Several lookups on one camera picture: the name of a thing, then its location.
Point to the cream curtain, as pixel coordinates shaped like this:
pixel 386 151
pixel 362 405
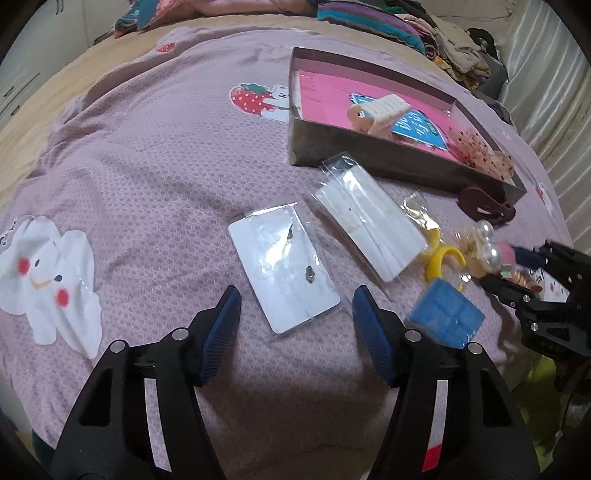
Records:
pixel 549 92

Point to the pink book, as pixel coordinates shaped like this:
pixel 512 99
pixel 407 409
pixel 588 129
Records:
pixel 323 97

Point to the white wardrobe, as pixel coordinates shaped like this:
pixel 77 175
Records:
pixel 27 69

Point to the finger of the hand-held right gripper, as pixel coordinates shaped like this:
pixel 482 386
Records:
pixel 505 288
pixel 524 256

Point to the pile of clothes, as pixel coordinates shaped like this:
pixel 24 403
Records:
pixel 457 41

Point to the floral quilt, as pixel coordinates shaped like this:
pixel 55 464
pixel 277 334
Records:
pixel 207 14

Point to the maroon hair claw clip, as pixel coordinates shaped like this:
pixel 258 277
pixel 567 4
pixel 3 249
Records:
pixel 475 199

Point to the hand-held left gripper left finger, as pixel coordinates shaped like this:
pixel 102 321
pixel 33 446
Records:
pixel 221 332

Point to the small blue box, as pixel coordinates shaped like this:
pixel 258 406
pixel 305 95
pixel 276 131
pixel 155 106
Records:
pixel 443 314

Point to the white earring card with studs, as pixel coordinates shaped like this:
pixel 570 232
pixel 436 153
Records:
pixel 277 286

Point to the cream hair claw clip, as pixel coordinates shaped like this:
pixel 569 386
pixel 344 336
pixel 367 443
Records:
pixel 381 113

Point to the pearl hair accessory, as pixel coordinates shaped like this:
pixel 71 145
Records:
pixel 489 254

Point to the striped fleece blanket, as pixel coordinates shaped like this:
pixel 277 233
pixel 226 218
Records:
pixel 369 21

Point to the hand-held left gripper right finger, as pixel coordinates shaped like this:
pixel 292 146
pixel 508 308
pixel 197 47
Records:
pixel 369 327

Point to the yellow hoop earrings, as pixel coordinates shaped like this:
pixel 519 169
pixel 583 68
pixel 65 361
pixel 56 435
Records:
pixel 434 265

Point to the brown cardboard box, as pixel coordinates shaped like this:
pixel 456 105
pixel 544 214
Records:
pixel 332 147

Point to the white card in clear bag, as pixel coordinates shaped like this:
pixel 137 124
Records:
pixel 369 217

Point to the dotted sheer scrunchie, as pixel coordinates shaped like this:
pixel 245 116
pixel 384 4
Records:
pixel 485 159

